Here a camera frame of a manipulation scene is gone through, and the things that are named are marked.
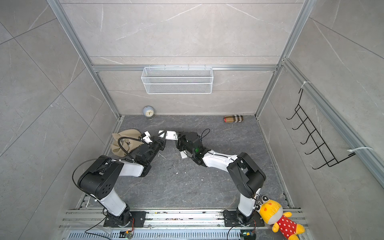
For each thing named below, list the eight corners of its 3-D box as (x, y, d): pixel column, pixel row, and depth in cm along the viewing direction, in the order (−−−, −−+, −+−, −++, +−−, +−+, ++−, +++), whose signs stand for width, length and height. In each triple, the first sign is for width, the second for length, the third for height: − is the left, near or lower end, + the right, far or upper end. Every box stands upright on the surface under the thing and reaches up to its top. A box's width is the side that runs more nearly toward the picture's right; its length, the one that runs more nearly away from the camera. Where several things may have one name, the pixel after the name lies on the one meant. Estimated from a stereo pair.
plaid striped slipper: (223, 123, 118) (224, 119, 115) (223, 118, 122) (223, 114, 118) (242, 123, 118) (244, 120, 115) (241, 118, 122) (242, 114, 118)
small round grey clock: (144, 119, 120) (141, 111, 113) (146, 113, 125) (143, 105, 118) (154, 119, 120) (152, 111, 113) (155, 113, 125) (153, 105, 118)
